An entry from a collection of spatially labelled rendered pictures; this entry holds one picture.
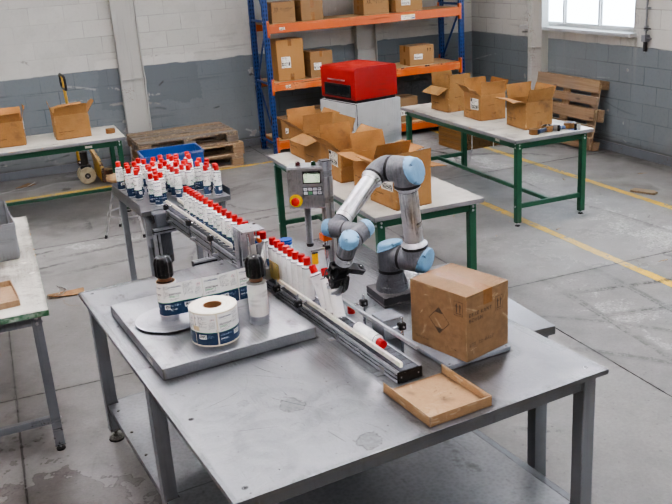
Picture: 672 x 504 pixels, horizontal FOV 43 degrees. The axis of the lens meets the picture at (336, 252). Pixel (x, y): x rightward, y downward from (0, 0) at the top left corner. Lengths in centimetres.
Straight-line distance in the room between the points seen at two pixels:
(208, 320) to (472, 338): 105
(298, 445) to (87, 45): 873
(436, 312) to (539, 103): 471
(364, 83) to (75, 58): 377
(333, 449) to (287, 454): 15
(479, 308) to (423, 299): 24
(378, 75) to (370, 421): 670
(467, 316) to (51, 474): 235
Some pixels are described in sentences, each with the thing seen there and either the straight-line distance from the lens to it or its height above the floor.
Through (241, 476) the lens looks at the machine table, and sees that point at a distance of 278.
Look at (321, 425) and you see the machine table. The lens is 299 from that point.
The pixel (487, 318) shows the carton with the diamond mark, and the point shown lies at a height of 100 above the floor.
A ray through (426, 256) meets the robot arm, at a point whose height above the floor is 107.
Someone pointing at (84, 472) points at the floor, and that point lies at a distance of 457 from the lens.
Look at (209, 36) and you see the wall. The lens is 1141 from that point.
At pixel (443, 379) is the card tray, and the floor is 83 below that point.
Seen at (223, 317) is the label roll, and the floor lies 100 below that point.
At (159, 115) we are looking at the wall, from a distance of 1136.
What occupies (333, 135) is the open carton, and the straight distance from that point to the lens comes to 653.
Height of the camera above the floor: 234
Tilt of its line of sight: 19 degrees down
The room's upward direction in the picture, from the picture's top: 4 degrees counter-clockwise
